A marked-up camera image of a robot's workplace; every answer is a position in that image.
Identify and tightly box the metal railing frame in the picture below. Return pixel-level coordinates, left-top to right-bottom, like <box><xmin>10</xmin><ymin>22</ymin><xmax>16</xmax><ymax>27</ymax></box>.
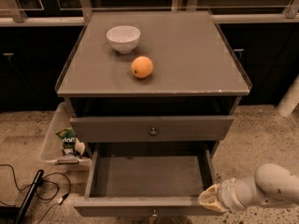
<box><xmin>0</xmin><ymin>0</ymin><xmax>299</xmax><ymax>24</ymax></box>

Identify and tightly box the black cable on floor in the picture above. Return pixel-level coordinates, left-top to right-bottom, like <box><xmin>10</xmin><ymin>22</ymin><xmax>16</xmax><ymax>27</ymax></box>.
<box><xmin>0</xmin><ymin>163</ymin><xmax>72</xmax><ymax>224</ymax></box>

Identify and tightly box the orange fruit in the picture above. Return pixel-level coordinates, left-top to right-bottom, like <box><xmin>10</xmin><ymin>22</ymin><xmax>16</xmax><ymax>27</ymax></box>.
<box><xmin>131</xmin><ymin>56</ymin><xmax>153</xmax><ymax>78</ymax></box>

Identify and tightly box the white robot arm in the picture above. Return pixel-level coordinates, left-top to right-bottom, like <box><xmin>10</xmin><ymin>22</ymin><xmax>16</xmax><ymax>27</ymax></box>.
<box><xmin>198</xmin><ymin>163</ymin><xmax>299</xmax><ymax>213</ymax></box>

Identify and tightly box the white cylindrical post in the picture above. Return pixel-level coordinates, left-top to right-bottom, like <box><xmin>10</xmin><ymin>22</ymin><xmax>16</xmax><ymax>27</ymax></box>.
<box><xmin>277</xmin><ymin>75</ymin><xmax>299</xmax><ymax>117</ymax></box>

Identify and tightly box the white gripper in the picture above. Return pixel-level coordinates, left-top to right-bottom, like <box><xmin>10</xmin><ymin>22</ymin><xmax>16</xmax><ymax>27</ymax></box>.
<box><xmin>198</xmin><ymin>177</ymin><xmax>245</xmax><ymax>213</ymax></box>

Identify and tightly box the clear plastic storage bin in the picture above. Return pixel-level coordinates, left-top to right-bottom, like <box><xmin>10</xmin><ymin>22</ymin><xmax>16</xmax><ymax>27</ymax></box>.
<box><xmin>39</xmin><ymin>102</ymin><xmax>91</xmax><ymax>171</ymax></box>

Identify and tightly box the white ceramic bowl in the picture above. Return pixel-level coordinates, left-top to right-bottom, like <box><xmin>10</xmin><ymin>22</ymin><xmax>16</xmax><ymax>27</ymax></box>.
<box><xmin>107</xmin><ymin>25</ymin><xmax>141</xmax><ymax>54</ymax></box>

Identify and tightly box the green snack bag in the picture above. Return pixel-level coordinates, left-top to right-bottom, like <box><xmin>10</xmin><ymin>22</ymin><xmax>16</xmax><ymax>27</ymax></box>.
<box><xmin>56</xmin><ymin>128</ymin><xmax>77</xmax><ymax>156</ymax></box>

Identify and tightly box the grey wooden drawer cabinet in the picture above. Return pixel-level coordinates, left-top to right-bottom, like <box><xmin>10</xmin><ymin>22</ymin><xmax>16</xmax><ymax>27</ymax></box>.
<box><xmin>54</xmin><ymin>10</ymin><xmax>253</xmax><ymax>161</ymax></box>

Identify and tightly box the black bar on floor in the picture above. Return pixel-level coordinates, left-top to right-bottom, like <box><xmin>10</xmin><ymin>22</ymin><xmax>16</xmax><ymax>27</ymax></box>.
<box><xmin>13</xmin><ymin>170</ymin><xmax>44</xmax><ymax>224</ymax></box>

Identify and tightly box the grey drawer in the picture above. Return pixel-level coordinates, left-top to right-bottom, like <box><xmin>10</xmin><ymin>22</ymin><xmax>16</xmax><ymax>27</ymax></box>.
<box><xmin>75</xmin><ymin>142</ymin><xmax>217</xmax><ymax>217</ymax></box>
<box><xmin>70</xmin><ymin>116</ymin><xmax>233</xmax><ymax>143</ymax></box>

